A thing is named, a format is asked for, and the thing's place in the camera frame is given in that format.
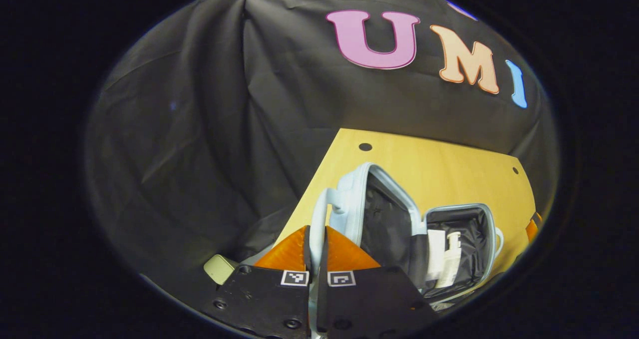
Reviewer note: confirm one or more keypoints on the light blue suitcase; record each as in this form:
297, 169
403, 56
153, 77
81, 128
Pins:
389, 219

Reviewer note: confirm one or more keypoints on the pale green block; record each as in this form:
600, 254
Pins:
219, 268

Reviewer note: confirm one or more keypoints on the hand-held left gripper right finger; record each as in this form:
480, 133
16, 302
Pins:
364, 299

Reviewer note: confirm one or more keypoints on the white skin care tube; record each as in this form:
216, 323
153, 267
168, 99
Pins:
436, 254

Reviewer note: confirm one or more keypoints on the black backdrop cloth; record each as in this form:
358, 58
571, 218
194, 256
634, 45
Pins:
224, 104

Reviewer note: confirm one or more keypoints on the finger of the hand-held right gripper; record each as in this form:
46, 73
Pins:
533, 227

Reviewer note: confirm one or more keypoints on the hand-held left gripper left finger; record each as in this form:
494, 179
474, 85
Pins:
264, 299

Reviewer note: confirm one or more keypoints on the small clear white-capped bottle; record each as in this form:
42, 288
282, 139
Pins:
452, 259

